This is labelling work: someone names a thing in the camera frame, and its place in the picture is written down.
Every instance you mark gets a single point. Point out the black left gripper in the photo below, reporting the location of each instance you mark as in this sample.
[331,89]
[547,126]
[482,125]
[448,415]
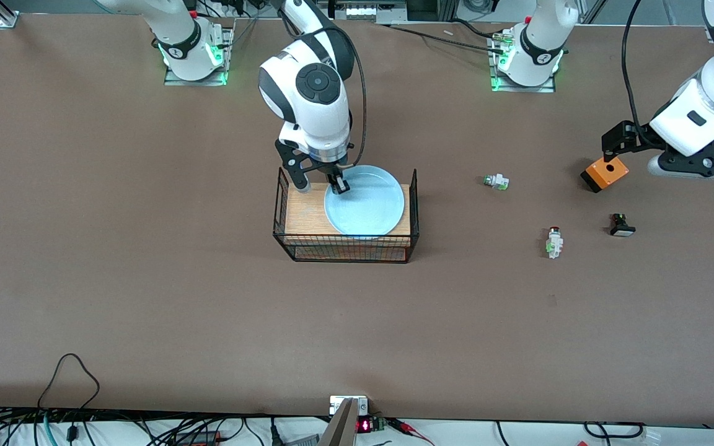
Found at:
[636,139]

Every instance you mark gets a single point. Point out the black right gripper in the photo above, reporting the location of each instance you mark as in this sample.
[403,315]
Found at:
[333,170]

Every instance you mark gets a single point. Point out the light blue round plate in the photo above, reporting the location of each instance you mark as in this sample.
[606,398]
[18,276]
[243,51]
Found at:
[369,204]

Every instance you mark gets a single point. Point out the red push button switch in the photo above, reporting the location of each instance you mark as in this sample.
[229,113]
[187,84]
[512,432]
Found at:
[554,243]

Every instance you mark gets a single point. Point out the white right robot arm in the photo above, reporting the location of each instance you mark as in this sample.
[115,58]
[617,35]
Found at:
[313,118]

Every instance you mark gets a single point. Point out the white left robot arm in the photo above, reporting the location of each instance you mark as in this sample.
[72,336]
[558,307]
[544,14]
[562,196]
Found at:
[704,111]

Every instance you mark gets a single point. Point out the black square white-cap button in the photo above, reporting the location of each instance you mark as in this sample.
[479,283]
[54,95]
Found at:
[621,228]

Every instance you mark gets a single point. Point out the wooden board shelf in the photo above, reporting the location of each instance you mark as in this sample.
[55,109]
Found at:
[304,214]

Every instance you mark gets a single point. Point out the red LED display module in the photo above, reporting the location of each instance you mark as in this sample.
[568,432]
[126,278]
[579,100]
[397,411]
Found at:
[366,425]

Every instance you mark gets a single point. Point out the red probe lead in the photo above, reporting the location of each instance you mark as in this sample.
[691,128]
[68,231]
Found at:
[409,428]

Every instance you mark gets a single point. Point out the black power adapter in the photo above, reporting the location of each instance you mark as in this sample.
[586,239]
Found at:
[199,438]

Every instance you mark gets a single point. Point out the orange button enclosure box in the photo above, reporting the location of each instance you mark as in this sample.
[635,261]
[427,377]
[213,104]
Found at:
[605,174]

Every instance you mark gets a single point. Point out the green push button switch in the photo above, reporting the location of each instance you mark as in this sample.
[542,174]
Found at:
[496,182]

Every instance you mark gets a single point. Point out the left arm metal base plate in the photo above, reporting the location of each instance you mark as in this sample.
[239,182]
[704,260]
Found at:
[497,83]

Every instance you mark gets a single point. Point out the aluminium frame with light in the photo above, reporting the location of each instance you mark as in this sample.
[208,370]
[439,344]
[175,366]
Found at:
[363,9]

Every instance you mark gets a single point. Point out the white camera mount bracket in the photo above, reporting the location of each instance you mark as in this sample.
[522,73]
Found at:
[337,404]

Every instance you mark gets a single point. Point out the grey camera mount pole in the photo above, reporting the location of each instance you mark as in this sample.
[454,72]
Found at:
[339,430]

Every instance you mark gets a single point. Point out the aluminium extrusion post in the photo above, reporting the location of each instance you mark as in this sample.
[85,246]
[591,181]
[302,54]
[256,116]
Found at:
[2,15]

